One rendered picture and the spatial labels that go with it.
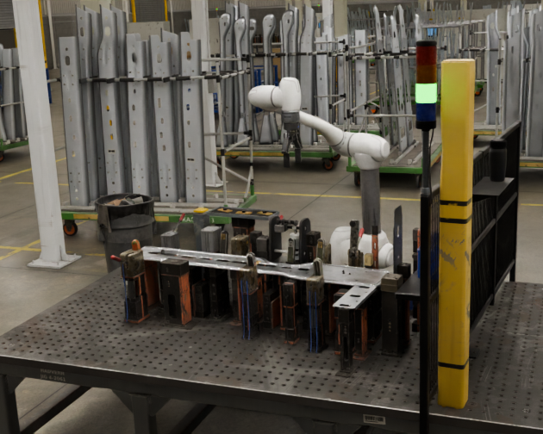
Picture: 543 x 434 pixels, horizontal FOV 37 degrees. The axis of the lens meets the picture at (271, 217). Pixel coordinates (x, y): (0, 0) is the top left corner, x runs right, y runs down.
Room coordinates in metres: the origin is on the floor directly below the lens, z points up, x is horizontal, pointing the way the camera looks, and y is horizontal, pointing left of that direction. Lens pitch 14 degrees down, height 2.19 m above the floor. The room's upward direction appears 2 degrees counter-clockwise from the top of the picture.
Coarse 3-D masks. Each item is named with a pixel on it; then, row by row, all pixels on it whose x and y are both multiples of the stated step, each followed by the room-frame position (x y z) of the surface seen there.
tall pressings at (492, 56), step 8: (488, 16) 12.77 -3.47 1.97; (496, 16) 12.71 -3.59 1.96; (488, 24) 12.77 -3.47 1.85; (496, 24) 12.70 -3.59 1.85; (488, 32) 12.75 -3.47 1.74; (496, 32) 12.74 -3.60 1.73; (488, 40) 12.74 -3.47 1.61; (496, 40) 12.75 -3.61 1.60; (488, 48) 12.73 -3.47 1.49; (488, 56) 12.72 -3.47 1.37; (496, 56) 12.74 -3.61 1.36; (488, 64) 12.71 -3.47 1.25; (496, 64) 12.74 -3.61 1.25; (488, 72) 12.71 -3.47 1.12; (496, 72) 12.73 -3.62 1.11; (488, 80) 12.70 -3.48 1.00; (496, 80) 12.72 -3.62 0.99; (488, 88) 12.69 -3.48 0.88; (496, 88) 12.71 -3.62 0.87; (528, 88) 12.29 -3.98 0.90; (488, 96) 12.68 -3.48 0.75; (488, 104) 12.68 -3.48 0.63; (488, 112) 12.67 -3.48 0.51; (488, 120) 12.67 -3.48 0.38
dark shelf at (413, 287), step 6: (414, 276) 3.37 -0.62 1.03; (408, 282) 3.30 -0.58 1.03; (414, 282) 3.29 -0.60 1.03; (402, 288) 3.22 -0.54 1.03; (408, 288) 3.22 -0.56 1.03; (414, 288) 3.22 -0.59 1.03; (396, 294) 3.18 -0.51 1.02; (402, 294) 3.17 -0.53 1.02; (408, 294) 3.16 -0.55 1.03; (414, 294) 3.15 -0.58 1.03; (408, 300) 3.15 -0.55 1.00; (414, 300) 3.14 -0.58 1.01
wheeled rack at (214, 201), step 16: (48, 80) 8.21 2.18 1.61; (80, 80) 8.15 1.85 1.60; (96, 80) 8.25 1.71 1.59; (112, 80) 8.17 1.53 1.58; (128, 80) 8.15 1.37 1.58; (144, 80) 8.12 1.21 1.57; (160, 80) 8.07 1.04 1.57; (176, 80) 8.03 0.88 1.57; (208, 160) 8.57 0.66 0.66; (224, 160) 7.61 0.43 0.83; (224, 176) 7.60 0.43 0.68; (240, 176) 8.49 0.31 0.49; (224, 192) 7.59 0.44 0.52; (64, 208) 8.17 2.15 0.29; (80, 208) 8.12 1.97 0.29; (160, 208) 7.88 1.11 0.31; (176, 208) 7.84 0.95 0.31; (192, 208) 7.95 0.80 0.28; (64, 224) 8.14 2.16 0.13; (224, 224) 7.71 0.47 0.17
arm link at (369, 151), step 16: (352, 144) 4.19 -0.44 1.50; (368, 144) 4.14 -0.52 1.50; (384, 144) 4.13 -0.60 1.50; (368, 160) 4.14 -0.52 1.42; (368, 176) 4.18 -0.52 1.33; (368, 192) 4.19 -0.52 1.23; (368, 208) 4.20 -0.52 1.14; (368, 224) 4.21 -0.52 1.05; (368, 240) 4.20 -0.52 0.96; (384, 240) 4.22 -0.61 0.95; (384, 256) 4.17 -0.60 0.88
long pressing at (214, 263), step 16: (144, 256) 3.96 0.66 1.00; (160, 256) 3.95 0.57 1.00; (176, 256) 3.94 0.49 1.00; (192, 256) 3.93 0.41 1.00; (208, 256) 3.92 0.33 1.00; (224, 256) 3.90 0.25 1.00; (240, 256) 3.88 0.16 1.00; (272, 272) 3.62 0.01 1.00; (288, 272) 3.60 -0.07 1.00; (304, 272) 3.59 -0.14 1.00; (336, 272) 3.57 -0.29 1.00; (352, 272) 3.56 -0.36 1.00; (368, 272) 3.55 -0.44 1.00; (384, 272) 3.54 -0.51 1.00
